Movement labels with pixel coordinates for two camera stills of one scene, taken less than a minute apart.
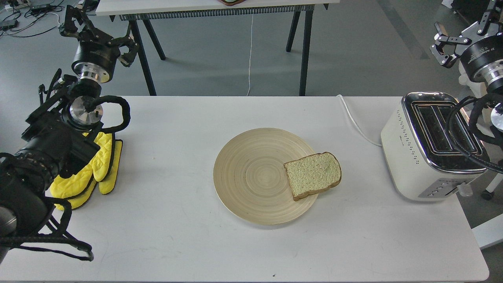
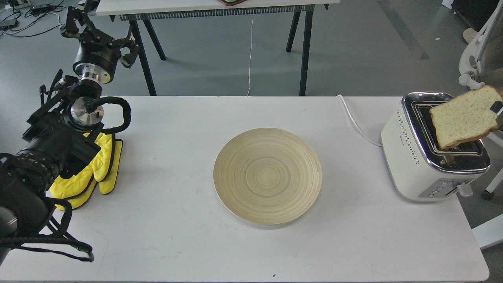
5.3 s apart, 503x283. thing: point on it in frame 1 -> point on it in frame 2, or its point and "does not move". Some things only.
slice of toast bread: (312, 173) -> (466, 117)
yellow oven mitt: (99, 167) does not move
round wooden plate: (250, 180) does not move
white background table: (136, 11) does not move
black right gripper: (483, 61) -> (497, 107)
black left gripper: (97, 53) does not move
